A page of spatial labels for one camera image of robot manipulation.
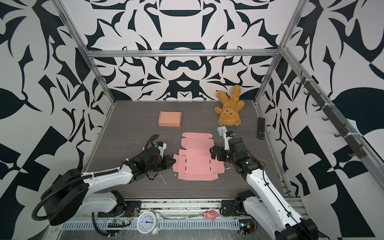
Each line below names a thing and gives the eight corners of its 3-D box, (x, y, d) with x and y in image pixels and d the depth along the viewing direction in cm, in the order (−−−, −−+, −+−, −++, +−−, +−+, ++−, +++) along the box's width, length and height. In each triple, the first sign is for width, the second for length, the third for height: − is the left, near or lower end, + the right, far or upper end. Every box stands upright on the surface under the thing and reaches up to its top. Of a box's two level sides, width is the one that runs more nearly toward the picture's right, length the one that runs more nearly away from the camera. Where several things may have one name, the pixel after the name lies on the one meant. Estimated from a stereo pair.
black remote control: (257, 138, 102) (258, 136, 100) (257, 119, 113) (259, 116, 110) (263, 139, 102) (264, 137, 100) (263, 120, 112) (264, 118, 110)
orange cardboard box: (158, 126, 106) (157, 123, 104) (160, 114, 114) (159, 111, 111) (180, 126, 106) (180, 123, 104) (181, 114, 114) (181, 111, 111)
